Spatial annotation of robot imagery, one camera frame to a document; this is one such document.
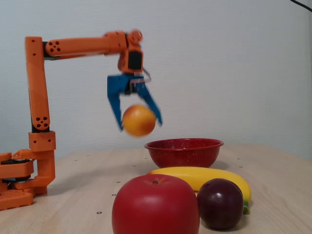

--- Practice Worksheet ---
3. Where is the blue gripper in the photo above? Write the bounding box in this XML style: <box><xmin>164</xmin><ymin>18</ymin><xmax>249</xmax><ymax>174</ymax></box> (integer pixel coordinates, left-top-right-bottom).
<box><xmin>107</xmin><ymin>73</ymin><xmax>163</xmax><ymax>133</ymax></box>

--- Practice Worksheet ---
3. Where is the orange yellow peach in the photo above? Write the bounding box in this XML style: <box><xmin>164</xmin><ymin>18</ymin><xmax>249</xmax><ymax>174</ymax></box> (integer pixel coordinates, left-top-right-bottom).
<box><xmin>121</xmin><ymin>104</ymin><xmax>156</xmax><ymax>137</ymax></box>

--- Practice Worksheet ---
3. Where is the orange robot base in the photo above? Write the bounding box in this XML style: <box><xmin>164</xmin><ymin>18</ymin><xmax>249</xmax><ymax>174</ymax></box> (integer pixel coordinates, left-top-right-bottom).
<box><xmin>0</xmin><ymin>152</ymin><xmax>34</xmax><ymax>211</ymax></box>

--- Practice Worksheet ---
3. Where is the red speckled bowl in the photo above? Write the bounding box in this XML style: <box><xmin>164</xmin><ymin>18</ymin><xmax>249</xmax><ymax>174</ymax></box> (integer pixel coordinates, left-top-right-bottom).
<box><xmin>144</xmin><ymin>138</ymin><xmax>224</xmax><ymax>169</ymax></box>

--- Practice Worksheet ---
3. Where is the yellow banana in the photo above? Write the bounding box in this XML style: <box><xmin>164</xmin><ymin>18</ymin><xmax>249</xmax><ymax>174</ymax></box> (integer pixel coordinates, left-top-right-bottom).
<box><xmin>146</xmin><ymin>166</ymin><xmax>252</xmax><ymax>215</ymax></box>

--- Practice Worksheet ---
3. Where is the red apple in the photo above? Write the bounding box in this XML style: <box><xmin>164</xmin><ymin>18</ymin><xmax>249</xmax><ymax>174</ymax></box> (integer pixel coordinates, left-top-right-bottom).
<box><xmin>112</xmin><ymin>174</ymin><xmax>201</xmax><ymax>234</ymax></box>

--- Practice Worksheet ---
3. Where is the dark purple plum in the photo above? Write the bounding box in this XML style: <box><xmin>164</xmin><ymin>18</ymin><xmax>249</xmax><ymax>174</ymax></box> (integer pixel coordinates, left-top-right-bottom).
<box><xmin>196</xmin><ymin>178</ymin><xmax>244</xmax><ymax>231</ymax></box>

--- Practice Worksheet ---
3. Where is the white red servo cable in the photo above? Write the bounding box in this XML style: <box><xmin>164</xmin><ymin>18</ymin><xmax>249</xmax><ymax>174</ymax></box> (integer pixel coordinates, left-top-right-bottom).
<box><xmin>142</xmin><ymin>68</ymin><xmax>152</xmax><ymax>83</ymax></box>

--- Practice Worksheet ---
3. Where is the black hanging cable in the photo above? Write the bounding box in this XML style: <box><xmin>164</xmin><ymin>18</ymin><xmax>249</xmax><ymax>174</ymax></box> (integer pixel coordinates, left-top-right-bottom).
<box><xmin>290</xmin><ymin>0</ymin><xmax>312</xmax><ymax>12</ymax></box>

